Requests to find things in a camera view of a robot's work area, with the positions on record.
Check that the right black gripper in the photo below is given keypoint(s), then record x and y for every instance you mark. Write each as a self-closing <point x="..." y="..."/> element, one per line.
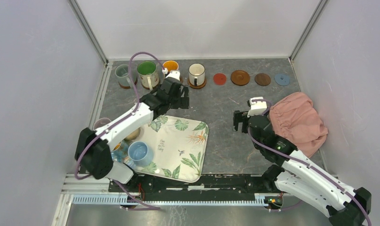
<point x="240" y="117"/>

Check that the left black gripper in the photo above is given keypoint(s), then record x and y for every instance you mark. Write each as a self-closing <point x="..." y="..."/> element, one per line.
<point x="182" y="102"/>

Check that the cream enamel mug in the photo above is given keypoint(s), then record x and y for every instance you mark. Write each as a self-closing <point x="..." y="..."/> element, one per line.
<point x="196" y="74"/>

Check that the white mug orange inside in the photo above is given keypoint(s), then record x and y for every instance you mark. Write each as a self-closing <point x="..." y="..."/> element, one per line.
<point x="171" y="65"/>

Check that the red round coaster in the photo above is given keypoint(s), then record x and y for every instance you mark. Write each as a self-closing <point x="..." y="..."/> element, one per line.
<point x="219" y="79"/>

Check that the leaf patterned serving tray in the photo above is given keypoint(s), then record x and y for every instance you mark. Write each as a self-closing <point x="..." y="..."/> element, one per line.
<point x="179" y="147"/>

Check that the dark walnut coaster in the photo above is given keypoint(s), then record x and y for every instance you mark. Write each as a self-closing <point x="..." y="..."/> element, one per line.
<point x="262" y="79"/>

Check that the white mug green inside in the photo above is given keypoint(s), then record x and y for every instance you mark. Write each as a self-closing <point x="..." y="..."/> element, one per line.
<point x="148" y="74"/>

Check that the pink drawstring cloth bag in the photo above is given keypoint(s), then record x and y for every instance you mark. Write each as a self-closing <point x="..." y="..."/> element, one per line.
<point x="295" y="119"/>

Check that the blue round coaster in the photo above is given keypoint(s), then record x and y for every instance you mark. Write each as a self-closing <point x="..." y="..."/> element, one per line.
<point x="282" y="79"/>

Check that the grey green ribbed mug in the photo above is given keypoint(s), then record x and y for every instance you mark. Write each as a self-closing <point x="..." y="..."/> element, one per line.
<point x="125" y="80"/>

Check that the light blue mug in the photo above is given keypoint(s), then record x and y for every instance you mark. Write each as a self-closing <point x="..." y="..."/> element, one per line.
<point x="140" y="154"/>

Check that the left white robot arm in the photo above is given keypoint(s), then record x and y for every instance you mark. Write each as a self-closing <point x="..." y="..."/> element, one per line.
<point x="93" y="151"/>

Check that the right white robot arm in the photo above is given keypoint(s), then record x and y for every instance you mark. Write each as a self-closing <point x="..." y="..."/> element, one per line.
<point x="294" y="173"/>

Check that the beige ceramic mug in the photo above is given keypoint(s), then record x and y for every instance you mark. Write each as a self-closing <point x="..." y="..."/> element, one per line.
<point x="133" y="135"/>

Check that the pink ribbed mug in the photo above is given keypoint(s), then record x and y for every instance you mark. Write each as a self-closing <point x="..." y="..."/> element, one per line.
<point x="101" y="122"/>

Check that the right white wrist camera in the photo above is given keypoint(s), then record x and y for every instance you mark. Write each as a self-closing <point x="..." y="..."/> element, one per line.
<point x="258" y="106"/>

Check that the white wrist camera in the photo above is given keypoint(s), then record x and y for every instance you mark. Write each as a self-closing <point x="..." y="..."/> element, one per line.
<point x="172" y="74"/>
<point x="258" y="106"/>

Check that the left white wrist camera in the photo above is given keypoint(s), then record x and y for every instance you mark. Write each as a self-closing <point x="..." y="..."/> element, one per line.
<point x="172" y="74"/>

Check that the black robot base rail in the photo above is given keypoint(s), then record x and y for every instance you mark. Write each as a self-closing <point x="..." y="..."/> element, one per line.
<point x="209" y="187"/>

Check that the orange inside blue handle mug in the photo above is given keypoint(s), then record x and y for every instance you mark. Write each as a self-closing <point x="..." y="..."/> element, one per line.
<point x="120" y="154"/>

